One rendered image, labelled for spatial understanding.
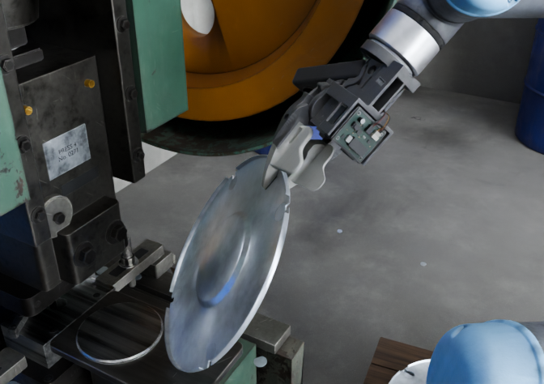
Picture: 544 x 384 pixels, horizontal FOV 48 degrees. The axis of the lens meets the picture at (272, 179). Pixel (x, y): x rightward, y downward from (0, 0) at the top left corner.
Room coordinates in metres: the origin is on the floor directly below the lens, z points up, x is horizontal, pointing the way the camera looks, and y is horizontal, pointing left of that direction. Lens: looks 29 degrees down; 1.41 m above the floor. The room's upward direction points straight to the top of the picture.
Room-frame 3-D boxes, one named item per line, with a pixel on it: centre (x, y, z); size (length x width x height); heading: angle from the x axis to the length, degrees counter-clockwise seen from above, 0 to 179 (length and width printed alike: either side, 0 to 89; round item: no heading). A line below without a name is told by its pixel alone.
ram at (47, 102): (0.71, 0.30, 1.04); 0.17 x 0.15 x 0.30; 61
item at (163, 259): (0.88, 0.25, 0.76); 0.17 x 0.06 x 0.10; 151
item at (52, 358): (0.73, 0.33, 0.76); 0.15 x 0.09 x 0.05; 151
